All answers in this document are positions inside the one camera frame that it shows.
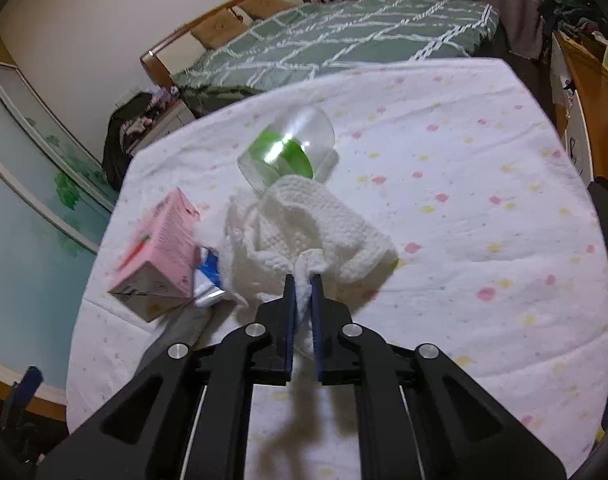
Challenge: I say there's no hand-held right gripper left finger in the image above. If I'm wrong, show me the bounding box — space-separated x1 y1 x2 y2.
36 275 297 480

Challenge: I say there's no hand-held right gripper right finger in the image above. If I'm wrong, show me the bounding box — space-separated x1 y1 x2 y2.
310 277 569 480

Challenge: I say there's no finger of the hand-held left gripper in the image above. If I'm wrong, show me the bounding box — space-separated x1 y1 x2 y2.
1 365 44 431

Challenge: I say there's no white paper towel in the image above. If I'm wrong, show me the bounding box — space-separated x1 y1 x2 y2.
219 176 399 306

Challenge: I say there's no blue and white wrapper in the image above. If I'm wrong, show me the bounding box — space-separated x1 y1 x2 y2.
191 247 227 308

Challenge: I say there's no pink carton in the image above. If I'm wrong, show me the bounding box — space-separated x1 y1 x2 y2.
108 187 202 323

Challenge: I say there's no glass wardrobe door green print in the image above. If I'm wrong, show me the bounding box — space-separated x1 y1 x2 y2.
0 57 119 391

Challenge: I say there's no clear plastic cup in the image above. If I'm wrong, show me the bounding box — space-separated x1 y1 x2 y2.
236 106 341 196

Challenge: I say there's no white floral tablecloth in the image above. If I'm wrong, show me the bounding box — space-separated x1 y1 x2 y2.
66 57 608 480

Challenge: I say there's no dark bag with clothes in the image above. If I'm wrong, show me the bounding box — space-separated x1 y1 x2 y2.
102 87 195 191

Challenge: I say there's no green plaid blanket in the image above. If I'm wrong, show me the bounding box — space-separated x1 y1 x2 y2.
171 0 500 111

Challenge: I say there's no wooden bed headboard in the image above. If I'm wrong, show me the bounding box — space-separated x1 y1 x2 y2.
140 0 312 88

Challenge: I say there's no tan pillow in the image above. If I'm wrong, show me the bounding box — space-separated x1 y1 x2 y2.
191 10 249 48

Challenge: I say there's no wooden cabinet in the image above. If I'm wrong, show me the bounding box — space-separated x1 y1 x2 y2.
551 30 608 186

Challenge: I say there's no pile of dark clothes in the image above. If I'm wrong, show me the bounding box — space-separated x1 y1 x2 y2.
536 0 608 46

